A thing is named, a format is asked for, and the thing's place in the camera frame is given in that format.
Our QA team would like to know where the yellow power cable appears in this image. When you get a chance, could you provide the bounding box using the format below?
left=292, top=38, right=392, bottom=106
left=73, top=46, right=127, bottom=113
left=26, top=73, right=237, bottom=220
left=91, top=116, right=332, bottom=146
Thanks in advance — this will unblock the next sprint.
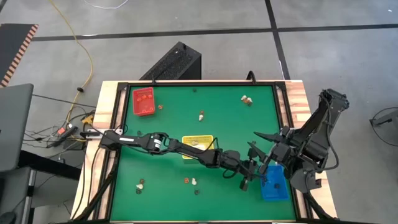
left=48, top=0, right=94, bottom=124

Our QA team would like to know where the white floor cable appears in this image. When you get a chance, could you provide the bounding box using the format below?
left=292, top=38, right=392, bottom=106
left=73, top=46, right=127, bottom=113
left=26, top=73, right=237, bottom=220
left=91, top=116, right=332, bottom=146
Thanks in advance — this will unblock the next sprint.
left=83, top=0, right=129, bottom=9

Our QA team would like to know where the blue plastic basket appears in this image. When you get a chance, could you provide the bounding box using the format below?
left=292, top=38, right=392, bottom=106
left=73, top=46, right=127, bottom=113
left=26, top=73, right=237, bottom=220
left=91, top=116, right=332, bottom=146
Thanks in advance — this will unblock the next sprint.
left=259, top=164, right=290, bottom=202

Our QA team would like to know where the black table edge frame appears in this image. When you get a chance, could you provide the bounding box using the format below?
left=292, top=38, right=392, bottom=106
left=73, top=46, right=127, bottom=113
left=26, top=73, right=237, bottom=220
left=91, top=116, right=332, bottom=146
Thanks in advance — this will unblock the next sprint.
left=110, top=80, right=301, bottom=222

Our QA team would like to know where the black mat striped edge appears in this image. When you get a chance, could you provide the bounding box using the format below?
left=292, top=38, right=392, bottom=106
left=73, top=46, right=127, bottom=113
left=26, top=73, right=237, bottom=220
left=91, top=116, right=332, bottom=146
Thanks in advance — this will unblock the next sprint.
left=0, top=23, right=40, bottom=88

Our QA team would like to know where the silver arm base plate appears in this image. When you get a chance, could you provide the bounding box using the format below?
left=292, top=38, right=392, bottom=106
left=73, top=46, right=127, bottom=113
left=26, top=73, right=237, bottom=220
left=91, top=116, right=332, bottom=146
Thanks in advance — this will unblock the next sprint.
left=86, top=129, right=124, bottom=140

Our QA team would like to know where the yellow plastic basket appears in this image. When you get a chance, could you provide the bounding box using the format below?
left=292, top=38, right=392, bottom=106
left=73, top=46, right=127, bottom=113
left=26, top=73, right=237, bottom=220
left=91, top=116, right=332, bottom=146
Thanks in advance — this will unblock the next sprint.
left=181, top=134, right=215, bottom=160

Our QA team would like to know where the black computer tower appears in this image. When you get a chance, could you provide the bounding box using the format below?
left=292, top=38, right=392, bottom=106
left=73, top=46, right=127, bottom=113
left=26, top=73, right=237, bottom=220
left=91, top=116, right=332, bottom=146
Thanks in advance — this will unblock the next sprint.
left=139, top=41, right=202, bottom=81

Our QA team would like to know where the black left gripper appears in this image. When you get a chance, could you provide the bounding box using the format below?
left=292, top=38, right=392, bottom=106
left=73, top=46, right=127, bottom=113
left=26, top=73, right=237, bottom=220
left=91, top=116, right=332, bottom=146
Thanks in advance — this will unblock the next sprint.
left=231, top=151, right=269, bottom=192

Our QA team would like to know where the black frame strut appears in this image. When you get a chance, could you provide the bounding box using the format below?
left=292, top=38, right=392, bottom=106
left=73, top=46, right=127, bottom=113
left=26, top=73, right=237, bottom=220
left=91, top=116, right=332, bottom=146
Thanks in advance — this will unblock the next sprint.
left=303, top=191, right=335, bottom=221
left=73, top=146, right=121, bottom=222

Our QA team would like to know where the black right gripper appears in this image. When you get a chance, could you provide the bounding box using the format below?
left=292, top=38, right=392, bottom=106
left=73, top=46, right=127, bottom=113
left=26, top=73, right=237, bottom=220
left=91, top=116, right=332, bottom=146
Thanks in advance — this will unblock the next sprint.
left=248, top=127, right=301, bottom=166

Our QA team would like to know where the grey rounded panel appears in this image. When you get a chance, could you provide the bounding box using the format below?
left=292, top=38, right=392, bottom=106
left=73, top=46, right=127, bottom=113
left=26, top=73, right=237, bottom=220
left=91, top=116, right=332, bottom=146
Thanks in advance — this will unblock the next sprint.
left=0, top=83, right=34, bottom=172

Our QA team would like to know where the red plastic basket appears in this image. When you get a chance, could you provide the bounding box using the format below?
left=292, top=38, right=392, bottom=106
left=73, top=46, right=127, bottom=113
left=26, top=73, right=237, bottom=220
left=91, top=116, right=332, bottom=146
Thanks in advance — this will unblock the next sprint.
left=132, top=86, right=156, bottom=117

